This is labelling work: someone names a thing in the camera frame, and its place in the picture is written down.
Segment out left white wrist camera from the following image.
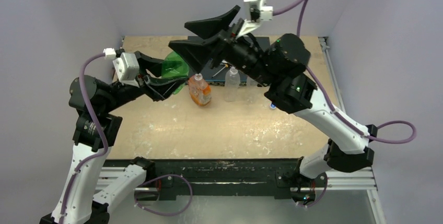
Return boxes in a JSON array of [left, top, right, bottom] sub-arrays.
[[103, 48, 139, 87]]

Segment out black network switch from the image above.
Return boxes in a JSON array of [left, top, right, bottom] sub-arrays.
[[187, 36, 271, 86]]

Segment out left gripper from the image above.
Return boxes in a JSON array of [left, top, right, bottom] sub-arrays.
[[101, 51, 188, 112]]

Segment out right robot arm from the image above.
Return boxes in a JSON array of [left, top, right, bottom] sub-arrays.
[[169, 6, 376, 186]]

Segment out large clear plastic bottle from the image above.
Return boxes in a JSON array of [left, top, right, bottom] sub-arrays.
[[224, 67, 240, 102]]

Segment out slim clear plastic bottle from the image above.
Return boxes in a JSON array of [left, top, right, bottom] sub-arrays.
[[246, 77, 258, 103]]

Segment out aluminium frame rail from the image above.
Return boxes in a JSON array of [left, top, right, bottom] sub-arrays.
[[96, 167, 377, 192]]

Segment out yellow black screwdriver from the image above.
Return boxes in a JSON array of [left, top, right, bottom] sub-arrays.
[[212, 64, 230, 78]]

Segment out orange label plastic bottle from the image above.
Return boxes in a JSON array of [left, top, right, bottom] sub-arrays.
[[188, 74, 212, 107]]

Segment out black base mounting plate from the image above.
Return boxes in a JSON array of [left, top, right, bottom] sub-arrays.
[[103, 159, 328, 203]]

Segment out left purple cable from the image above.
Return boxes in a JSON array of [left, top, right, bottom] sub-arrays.
[[57, 53, 194, 224]]

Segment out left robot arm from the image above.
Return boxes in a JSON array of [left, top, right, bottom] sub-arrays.
[[40, 48, 186, 223]]

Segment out green plastic bottle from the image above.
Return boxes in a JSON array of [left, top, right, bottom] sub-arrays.
[[161, 51, 190, 95]]

